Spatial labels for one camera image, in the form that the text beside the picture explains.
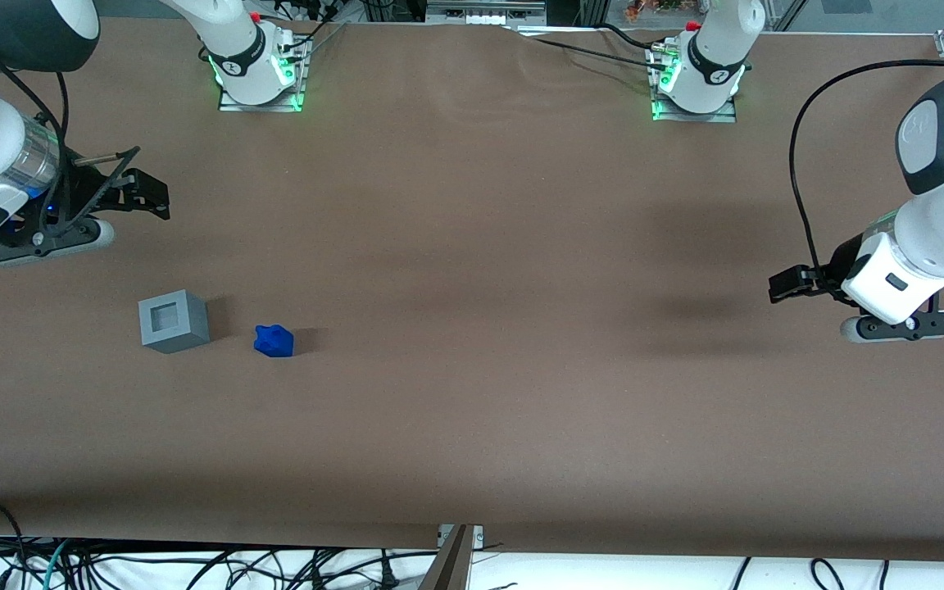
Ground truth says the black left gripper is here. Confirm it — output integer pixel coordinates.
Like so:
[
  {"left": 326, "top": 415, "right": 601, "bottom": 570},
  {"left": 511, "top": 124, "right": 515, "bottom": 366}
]
[{"left": 769, "top": 232, "right": 884, "bottom": 305}]

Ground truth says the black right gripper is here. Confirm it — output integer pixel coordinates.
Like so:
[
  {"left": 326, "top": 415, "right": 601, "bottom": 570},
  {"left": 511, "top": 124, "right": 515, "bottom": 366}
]
[{"left": 24, "top": 149, "right": 171, "bottom": 230}]

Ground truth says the blue plastic part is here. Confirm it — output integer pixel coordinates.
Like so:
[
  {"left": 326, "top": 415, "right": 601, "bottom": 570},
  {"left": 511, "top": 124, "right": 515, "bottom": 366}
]
[{"left": 254, "top": 324, "right": 294, "bottom": 359}]

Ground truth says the gray cube base with hole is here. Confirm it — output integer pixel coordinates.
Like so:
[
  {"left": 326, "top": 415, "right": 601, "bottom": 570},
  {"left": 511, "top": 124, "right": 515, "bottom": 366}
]
[{"left": 138, "top": 289, "right": 211, "bottom": 355}]

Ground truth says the orange plastic item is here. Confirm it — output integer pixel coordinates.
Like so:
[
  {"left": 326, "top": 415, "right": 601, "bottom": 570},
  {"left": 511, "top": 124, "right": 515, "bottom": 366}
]
[{"left": 624, "top": 0, "right": 688, "bottom": 22}]

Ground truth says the brown table mat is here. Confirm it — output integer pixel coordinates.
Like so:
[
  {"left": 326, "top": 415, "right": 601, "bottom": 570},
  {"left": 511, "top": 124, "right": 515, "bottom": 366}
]
[{"left": 0, "top": 16, "right": 944, "bottom": 563}]

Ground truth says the white power strip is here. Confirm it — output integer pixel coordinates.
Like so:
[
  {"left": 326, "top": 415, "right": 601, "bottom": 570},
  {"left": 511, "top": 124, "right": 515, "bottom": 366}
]
[{"left": 425, "top": 0, "right": 548, "bottom": 27}]

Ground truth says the gray angled bar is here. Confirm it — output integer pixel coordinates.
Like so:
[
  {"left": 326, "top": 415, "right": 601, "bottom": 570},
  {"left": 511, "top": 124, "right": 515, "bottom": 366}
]
[{"left": 419, "top": 524, "right": 474, "bottom": 590}]

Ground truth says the silver left wrist camera bar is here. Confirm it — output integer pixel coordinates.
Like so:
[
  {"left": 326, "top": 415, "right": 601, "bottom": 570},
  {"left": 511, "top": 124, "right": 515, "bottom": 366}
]
[{"left": 841, "top": 310, "right": 944, "bottom": 343}]

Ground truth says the silver wrist camera bar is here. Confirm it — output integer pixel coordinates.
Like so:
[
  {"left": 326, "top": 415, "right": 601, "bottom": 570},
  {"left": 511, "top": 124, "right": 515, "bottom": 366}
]
[
  {"left": 841, "top": 310, "right": 944, "bottom": 343},
  {"left": 0, "top": 218, "right": 116, "bottom": 267}
]

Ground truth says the silver right wrist camera bar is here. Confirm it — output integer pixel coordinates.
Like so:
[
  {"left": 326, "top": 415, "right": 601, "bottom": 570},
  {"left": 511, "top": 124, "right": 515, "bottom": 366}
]
[{"left": 0, "top": 218, "right": 116, "bottom": 267}]

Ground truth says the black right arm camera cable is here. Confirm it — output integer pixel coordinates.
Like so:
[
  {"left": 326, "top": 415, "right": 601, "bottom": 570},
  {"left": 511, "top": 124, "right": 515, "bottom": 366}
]
[{"left": 0, "top": 49, "right": 143, "bottom": 243}]

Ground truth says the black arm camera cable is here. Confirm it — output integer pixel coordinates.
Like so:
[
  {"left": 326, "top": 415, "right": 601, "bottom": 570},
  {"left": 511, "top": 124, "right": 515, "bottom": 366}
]
[
  {"left": 0, "top": 49, "right": 143, "bottom": 243},
  {"left": 789, "top": 57, "right": 944, "bottom": 296}
]

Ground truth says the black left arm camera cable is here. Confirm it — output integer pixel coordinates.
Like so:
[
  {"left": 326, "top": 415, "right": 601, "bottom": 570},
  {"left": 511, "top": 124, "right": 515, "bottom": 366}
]
[{"left": 789, "top": 57, "right": 944, "bottom": 296}]

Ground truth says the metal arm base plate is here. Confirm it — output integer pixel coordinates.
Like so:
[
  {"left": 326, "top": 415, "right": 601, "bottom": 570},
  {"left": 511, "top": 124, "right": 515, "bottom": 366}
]
[
  {"left": 218, "top": 33, "right": 309, "bottom": 113},
  {"left": 650, "top": 45, "right": 738, "bottom": 124}
]

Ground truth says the black base connector cable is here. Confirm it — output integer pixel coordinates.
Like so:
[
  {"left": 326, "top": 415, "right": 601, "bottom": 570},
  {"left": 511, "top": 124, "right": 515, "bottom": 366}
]
[{"left": 275, "top": 12, "right": 352, "bottom": 66}]

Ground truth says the short black table cable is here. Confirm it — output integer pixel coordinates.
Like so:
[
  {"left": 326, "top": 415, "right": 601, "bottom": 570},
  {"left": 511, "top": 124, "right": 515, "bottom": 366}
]
[{"left": 599, "top": 22, "right": 663, "bottom": 50}]

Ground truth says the long black table cable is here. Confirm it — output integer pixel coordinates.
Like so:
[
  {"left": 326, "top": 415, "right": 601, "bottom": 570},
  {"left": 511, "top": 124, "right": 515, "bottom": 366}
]
[{"left": 513, "top": 33, "right": 674, "bottom": 75}]

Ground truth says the teal cable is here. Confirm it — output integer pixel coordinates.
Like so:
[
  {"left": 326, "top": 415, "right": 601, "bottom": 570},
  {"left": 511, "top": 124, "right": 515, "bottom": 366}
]
[{"left": 39, "top": 538, "right": 73, "bottom": 590}]

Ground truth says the tangled black cable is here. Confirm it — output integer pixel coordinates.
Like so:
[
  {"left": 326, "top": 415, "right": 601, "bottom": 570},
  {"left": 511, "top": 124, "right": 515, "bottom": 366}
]
[{"left": 70, "top": 547, "right": 440, "bottom": 590}]

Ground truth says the small metal clamp bracket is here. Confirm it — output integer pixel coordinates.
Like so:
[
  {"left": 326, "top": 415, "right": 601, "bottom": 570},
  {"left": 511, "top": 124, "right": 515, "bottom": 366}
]
[{"left": 438, "top": 524, "right": 485, "bottom": 548}]

